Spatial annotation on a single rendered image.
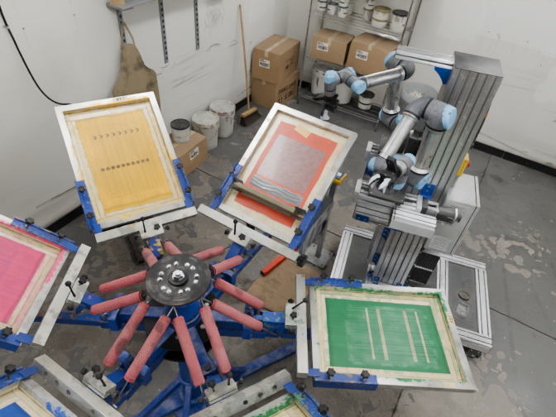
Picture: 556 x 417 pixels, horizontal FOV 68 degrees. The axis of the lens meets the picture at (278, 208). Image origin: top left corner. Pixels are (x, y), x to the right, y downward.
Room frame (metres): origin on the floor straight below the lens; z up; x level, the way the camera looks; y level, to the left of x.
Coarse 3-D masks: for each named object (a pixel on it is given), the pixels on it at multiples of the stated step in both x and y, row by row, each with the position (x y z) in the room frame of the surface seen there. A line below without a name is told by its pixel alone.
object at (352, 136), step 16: (272, 112) 2.37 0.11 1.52; (288, 112) 2.35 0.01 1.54; (336, 128) 2.21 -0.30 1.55; (256, 144) 2.18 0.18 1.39; (352, 144) 2.12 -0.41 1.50; (336, 160) 2.02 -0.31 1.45; (320, 192) 1.85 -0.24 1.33; (224, 208) 1.80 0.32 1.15; (256, 224) 1.70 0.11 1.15; (288, 240) 1.60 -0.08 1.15
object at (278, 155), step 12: (276, 132) 2.26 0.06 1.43; (288, 132) 2.25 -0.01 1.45; (276, 144) 2.19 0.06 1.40; (288, 144) 2.18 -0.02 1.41; (300, 144) 2.17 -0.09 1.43; (264, 156) 2.12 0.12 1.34; (276, 156) 2.11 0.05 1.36; (288, 156) 2.10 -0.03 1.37; (264, 168) 2.05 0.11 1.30; (276, 168) 2.04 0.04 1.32; (276, 180) 1.97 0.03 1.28; (264, 192) 1.91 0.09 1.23; (252, 204) 1.84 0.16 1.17; (264, 204) 1.84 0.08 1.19
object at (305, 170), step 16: (304, 144) 2.17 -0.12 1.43; (320, 144) 2.16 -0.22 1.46; (336, 144) 2.15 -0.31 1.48; (304, 160) 2.07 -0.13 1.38; (320, 160) 2.06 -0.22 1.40; (288, 176) 1.98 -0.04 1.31; (304, 176) 1.97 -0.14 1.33; (304, 192) 1.88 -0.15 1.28; (272, 208) 1.81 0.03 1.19; (288, 224) 1.71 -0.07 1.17
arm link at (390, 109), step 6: (390, 54) 2.63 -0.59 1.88; (384, 60) 2.64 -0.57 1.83; (390, 60) 2.59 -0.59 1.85; (396, 60) 2.56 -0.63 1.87; (390, 66) 2.58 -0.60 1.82; (390, 84) 2.60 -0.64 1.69; (396, 84) 2.59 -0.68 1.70; (390, 90) 2.60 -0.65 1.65; (396, 90) 2.60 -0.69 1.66; (390, 96) 2.60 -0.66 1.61; (396, 96) 2.60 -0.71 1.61; (390, 102) 2.61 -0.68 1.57; (396, 102) 2.61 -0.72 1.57; (384, 108) 2.64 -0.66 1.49; (390, 108) 2.61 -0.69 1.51; (396, 108) 2.62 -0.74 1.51; (384, 114) 2.63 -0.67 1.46; (390, 114) 2.60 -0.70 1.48; (396, 114) 2.61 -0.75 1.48; (384, 120) 2.62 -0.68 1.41; (390, 120) 2.58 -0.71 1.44
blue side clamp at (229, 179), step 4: (236, 164) 2.04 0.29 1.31; (236, 168) 2.03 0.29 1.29; (240, 168) 2.02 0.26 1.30; (236, 172) 2.00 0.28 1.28; (228, 176) 1.97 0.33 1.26; (232, 176) 1.98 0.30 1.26; (236, 176) 1.98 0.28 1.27; (224, 180) 1.95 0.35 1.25; (228, 180) 1.96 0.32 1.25; (232, 180) 1.95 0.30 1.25; (224, 184) 1.94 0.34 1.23; (228, 184) 1.94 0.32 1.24; (220, 188) 1.91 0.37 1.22; (224, 188) 1.91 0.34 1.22; (228, 188) 1.91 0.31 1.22; (224, 192) 1.89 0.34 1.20; (216, 196) 1.86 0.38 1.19; (224, 196) 1.87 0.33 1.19; (216, 200) 1.85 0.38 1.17; (220, 200) 1.84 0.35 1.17
